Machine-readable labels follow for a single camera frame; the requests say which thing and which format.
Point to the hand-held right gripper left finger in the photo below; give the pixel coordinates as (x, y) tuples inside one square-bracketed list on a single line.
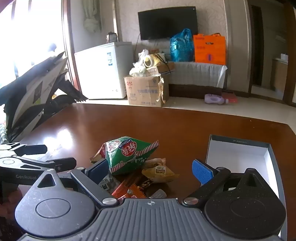
[(99, 171)]

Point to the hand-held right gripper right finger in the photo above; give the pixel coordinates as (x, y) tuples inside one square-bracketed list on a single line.
[(202, 171)]

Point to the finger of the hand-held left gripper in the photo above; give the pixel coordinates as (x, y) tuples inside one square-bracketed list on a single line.
[(32, 150), (66, 164)]

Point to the clear plastic snack packet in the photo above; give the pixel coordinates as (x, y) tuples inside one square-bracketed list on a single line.
[(106, 184)]

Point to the orange-red snack bar packet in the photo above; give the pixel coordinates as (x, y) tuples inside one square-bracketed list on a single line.
[(123, 186)]

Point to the green snack bag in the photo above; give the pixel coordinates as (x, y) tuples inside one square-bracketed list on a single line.
[(128, 154)]

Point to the grey and white cardboard box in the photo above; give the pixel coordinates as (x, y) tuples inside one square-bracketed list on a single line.
[(238, 157)]

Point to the brown and gold candy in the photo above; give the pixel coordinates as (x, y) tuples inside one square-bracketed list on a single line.
[(144, 184)]

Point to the white and black scooter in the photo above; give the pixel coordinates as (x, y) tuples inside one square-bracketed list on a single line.
[(30, 92)]

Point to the purple plastic bottle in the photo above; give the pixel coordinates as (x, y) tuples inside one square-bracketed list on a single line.
[(215, 99)]

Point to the red book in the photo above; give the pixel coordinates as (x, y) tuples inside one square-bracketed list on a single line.
[(232, 97)]

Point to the dark wooden cabinet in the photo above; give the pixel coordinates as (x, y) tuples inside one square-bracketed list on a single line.
[(192, 91)]

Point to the large brown cardboard box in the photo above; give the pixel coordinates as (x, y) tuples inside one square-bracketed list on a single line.
[(143, 92)]

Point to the white quilted cloth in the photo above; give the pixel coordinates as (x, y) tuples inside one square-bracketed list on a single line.
[(196, 73)]

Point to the white chest freezer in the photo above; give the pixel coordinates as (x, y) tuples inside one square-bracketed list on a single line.
[(101, 71)]

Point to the small flat cardboard box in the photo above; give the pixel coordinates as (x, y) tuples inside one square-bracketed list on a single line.
[(164, 68)]

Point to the white plastic bag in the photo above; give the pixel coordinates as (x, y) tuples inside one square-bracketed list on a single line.
[(138, 67)]

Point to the orange shopping bag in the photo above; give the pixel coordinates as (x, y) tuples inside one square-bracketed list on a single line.
[(209, 49)]

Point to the beige tape roll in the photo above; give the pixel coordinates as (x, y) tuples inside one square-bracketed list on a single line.
[(152, 60)]

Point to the wooden kitchen cabinet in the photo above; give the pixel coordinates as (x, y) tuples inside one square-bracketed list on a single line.
[(279, 74)]

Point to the blue plastic bag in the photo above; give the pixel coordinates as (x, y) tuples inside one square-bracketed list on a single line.
[(182, 47)]

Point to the dark jar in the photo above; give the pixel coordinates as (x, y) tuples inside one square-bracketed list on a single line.
[(111, 37)]

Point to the black television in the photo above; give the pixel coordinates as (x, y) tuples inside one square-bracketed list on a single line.
[(167, 23)]

